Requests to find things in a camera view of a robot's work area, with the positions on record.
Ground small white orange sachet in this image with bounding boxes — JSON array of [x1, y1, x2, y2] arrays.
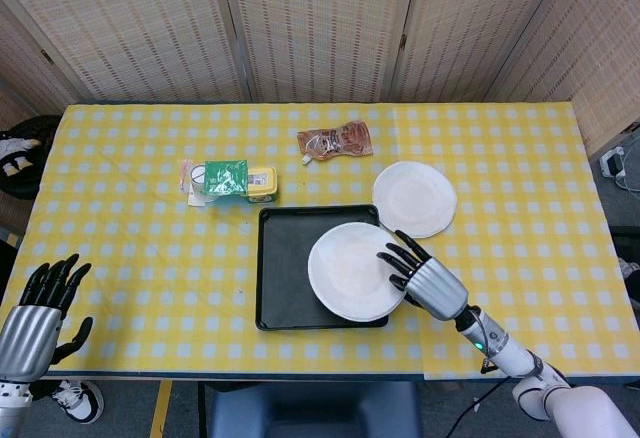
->
[[179, 158, 209, 207]]

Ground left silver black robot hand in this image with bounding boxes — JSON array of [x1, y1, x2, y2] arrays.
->
[[0, 253, 95, 384]]

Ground white paper plate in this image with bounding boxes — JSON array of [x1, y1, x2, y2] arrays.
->
[[372, 160, 458, 239], [307, 221, 407, 322]]

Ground woven folding screen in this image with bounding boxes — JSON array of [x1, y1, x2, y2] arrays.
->
[[0, 0, 640, 159]]

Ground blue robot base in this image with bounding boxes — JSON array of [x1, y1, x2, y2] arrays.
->
[[207, 381, 424, 438]]

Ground green tub yellow lid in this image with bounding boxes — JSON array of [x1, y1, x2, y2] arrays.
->
[[246, 166, 279, 204]]

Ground green tea packet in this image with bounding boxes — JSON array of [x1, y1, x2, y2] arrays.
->
[[203, 159, 250, 196]]

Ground brown sauce pouch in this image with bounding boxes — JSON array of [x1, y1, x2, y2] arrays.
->
[[296, 120, 375, 165]]

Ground black seat with white cloth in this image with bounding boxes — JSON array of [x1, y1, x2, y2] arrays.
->
[[0, 115, 61, 202]]

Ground yellow white checked tablecloth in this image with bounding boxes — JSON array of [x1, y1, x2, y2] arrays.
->
[[0, 102, 640, 382]]

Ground white power adapter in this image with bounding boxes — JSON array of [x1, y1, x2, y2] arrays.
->
[[599, 146, 629, 179]]

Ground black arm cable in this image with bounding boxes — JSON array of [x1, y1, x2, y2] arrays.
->
[[444, 377, 516, 438]]

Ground black white sneaker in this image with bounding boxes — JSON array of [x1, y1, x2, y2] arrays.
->
[[49, 380, 105, 425]]

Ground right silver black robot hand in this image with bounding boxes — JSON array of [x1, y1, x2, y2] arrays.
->
[[376, 229, 470, 321]]

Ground black square plastic tray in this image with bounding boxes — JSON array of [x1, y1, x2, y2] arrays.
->
[[255, 203, 390, 332]]

